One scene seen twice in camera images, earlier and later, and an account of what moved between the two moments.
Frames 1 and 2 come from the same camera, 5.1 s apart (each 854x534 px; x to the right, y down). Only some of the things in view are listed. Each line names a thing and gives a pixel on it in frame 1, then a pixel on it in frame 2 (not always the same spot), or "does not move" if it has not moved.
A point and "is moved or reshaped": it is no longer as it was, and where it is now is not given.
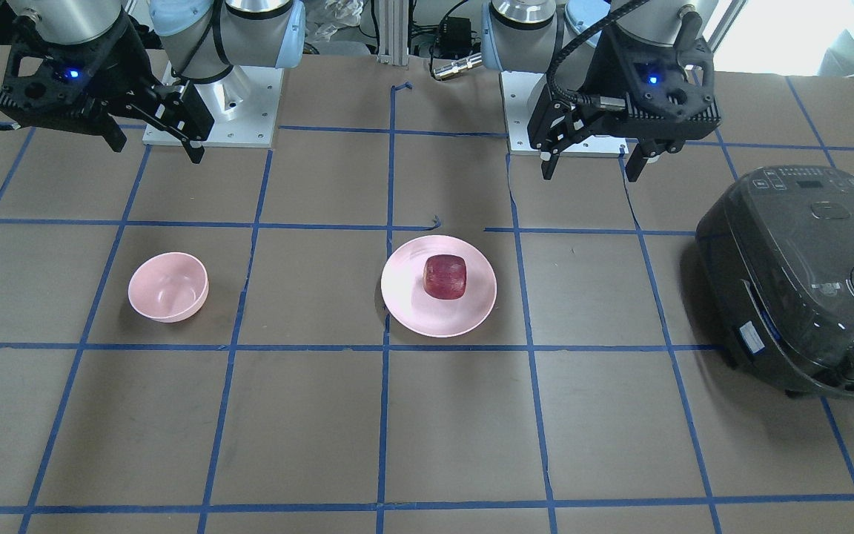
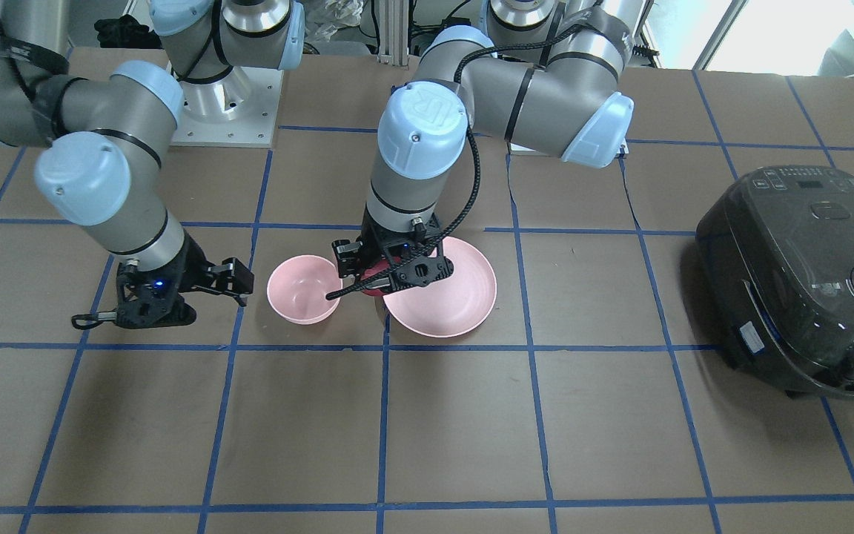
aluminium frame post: x=394 y=46 does not move
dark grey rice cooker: x=803 y=268 does not move
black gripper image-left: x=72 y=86 to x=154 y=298
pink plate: x=404 y=296 does not move
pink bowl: x=168 y=287 is moved or reshaped
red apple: x=445 y=277 to x=376 y=268
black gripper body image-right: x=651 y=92 to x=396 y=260
